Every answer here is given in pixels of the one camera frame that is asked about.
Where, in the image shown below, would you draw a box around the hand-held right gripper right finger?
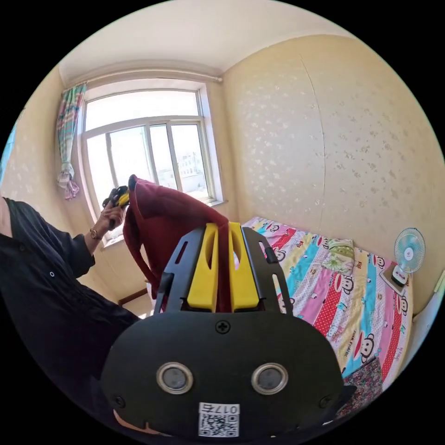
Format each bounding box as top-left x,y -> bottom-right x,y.
229,222 -> 260,312

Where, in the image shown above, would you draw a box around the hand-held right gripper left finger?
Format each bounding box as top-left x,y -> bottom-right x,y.
186,223 -> 219,312

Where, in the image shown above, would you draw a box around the person's left forearm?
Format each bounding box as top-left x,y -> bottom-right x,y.
83,228 -> 104,257

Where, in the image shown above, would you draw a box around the bed with cartoon print sheet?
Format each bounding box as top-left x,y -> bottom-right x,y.
240,216 -> 415,395

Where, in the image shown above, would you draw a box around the small white table fan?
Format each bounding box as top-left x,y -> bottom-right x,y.
390,228 -> 426,288

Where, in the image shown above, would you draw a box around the person's right hand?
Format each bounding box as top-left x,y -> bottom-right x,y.
113,409 -> 174,437

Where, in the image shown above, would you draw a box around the dark floral cloth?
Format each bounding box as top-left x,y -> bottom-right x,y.
336,355 -> 385,420

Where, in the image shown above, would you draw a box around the striped pastel curtain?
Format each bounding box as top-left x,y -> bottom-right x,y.
56,83 -> 88,201

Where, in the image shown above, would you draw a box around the person's body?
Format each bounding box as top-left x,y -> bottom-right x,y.
0,196 -> 155,433

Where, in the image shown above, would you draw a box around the white framed window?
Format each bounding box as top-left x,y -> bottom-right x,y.
77,79 -> 227,246

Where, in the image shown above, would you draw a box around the green floral pillow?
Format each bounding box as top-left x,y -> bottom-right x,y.
321,239 -> 356,276

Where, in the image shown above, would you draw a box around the person's left hand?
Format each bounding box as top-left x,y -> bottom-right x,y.
98,205 -> 127,238

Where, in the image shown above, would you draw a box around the red long sleeve shirt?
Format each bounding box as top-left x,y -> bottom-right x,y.
122,175 -> 241,312

